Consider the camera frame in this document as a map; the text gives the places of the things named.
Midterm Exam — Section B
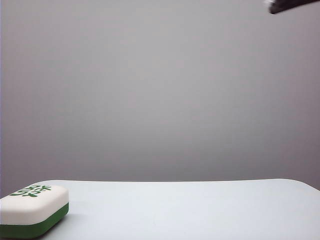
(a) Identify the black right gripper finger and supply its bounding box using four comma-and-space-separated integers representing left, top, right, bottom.
264, 0, 318, 15

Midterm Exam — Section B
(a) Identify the white green foam mahjong tile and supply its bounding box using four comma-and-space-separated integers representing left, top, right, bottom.
0, 184, 70, 238

